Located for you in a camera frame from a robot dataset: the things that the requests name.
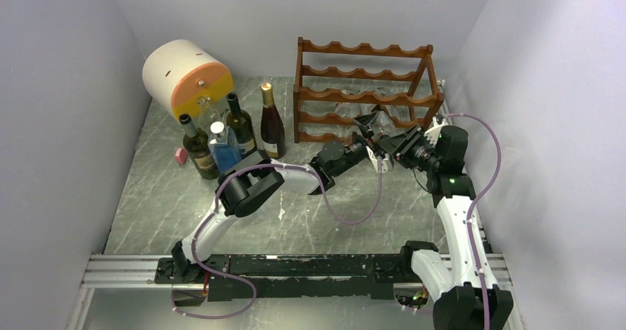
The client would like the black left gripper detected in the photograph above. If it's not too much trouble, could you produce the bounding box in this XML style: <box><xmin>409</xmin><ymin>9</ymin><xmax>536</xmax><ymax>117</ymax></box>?
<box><xmin>332</xmin><ymin>111</ymin><xmax>385</xmax><ymax>177</ymax></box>

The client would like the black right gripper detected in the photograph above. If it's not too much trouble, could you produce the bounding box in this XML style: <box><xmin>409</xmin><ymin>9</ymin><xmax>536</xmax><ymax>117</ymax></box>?
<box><xmin>377</xmin><ymin>123</ymin><xmax>441</xmax><ymax>173</ymax></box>

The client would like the gold foil wine bottle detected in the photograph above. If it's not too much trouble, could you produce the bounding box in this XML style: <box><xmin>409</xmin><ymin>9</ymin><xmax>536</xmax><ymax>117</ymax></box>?
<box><xmin>261</xmin><ymin>82</ymin><xmax>286</xmax><ymax>159</ymax></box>

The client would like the dark green wine bottle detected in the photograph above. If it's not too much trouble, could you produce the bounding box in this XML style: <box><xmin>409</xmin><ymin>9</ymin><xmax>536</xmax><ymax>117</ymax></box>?
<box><xmin>226</xmin><ymin>92</ymin><xmax>257</xmax><ymax>158</ymax></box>

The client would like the blue label clear bottle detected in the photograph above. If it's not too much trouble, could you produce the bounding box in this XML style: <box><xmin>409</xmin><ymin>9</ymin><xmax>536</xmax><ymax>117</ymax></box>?
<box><xmin>208</xmin><ymin>121</ymin><xmax>242</xmax><ymax>173</ymax></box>

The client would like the clear glass bottle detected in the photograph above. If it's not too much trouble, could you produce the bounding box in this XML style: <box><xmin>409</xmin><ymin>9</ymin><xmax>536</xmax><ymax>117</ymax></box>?
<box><xmin>197</xmin><ymin>96</ymin><xmax>222</xmax><ymax>134</ymax></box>

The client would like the dark bottle brown label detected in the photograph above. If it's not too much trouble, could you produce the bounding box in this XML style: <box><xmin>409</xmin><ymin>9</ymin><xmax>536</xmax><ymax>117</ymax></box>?
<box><xmin>179</xmin><ymin>114</ymin><xmax>219</xmax><ymax>180</ymax></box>

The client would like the clear bottle gold label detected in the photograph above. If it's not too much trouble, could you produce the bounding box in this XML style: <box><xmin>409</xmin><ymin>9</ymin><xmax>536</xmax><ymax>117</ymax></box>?
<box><xmin>360</xmin><ymin>104</ymin><xmax>405</xmax><ymax>136</ymax></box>

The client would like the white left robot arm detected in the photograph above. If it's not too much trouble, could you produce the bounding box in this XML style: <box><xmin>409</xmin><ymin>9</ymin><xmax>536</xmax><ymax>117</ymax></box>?
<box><xmin>171</xmin><ymin>112</ymin><xmax>387</xmax><ymax>283</ymax></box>

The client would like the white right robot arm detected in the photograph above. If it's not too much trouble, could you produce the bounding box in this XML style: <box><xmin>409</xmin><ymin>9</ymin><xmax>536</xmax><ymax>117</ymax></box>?
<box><xmin>378</xmin><ymin>125</ymin><xmax>514</xmax><ymax>329</ymax></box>

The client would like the brown wooden wine rack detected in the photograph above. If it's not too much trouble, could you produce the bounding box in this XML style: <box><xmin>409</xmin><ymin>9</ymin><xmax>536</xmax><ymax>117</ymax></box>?
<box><xmin>292</xmin><ymin>37</ymin><xmax>444</xmax><ymax>143</ymax></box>

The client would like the small pink block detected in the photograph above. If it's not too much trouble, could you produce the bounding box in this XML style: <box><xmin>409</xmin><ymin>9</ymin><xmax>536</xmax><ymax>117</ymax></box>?
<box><xmin>174</xmin><ymin>148</ymin><xmax>188</xmax><ymax>165</ymax></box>

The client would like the white orange yellow cylinder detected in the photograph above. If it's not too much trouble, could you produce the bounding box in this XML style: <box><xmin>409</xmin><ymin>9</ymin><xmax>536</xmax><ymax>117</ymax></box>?
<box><xmin>142</xmin><ymin>39</ymin><xmax>233</xmax><ymax>120</ymax></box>

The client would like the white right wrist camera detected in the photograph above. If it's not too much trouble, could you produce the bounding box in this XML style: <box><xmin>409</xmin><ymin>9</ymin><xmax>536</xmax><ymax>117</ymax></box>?
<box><xmin>424</xmin><ymin>114</ymin><xmax>449</xmax><ymax>145</ymax></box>

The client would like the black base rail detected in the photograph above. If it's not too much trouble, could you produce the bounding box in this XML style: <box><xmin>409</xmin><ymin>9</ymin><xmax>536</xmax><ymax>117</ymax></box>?
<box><xmin>80</xmin><ymin>253</ymin><xmax>512</xmax><ymax>301</ymax></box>

